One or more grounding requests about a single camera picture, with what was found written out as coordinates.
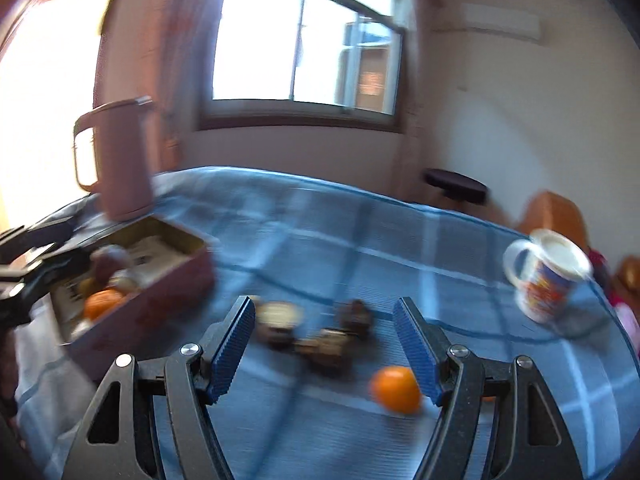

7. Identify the pink metal tin box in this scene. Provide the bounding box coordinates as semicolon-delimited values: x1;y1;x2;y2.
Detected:
50;216;217;376

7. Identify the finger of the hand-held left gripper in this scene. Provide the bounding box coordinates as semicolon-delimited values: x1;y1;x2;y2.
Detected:
0;252;93;331
0;220;76;263

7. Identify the wooden framed glass door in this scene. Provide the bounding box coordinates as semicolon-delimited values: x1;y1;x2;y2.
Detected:
0;0;126;231

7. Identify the printed paper leaflet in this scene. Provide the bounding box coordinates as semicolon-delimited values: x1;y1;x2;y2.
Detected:
65;232;186;321

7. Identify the orange chair back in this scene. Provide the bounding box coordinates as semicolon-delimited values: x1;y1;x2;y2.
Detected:
515;190;588;251

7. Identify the red paper window decal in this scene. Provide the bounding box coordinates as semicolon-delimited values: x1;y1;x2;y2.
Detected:
360;71;385;96

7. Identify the sliding glass window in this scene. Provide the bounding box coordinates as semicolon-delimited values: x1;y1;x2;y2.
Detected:
200;0;407;133

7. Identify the pink curtain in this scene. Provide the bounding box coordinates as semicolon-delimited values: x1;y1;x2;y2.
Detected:
140;0;226;161

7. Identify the dark round stool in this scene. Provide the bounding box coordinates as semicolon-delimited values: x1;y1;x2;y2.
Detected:
422;167;488;211

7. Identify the chocolate pastry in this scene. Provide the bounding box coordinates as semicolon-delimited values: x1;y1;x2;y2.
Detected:
295;327;351;373

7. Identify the blue plaid tablecloth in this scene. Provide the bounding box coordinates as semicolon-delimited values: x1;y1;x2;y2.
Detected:
10;165;640;480

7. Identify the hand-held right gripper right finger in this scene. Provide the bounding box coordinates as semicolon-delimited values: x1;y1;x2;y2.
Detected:
392;296;585;480

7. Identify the white printed mug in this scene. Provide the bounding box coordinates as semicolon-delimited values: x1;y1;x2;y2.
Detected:
502;228;595;324

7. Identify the beige curtain with valance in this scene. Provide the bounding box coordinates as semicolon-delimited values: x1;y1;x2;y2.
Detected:
397;0;441;201

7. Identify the pink electric kettle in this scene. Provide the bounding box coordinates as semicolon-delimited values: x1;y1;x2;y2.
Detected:
72;96;156;221

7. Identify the purple passion fruit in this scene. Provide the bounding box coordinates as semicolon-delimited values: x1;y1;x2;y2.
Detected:
90;245;132;283

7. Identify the white air conditioner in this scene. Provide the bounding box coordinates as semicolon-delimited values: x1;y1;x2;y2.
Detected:
460;2;543;41

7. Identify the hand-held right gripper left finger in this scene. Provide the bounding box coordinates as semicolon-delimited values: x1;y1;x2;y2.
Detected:
61;296;257;480

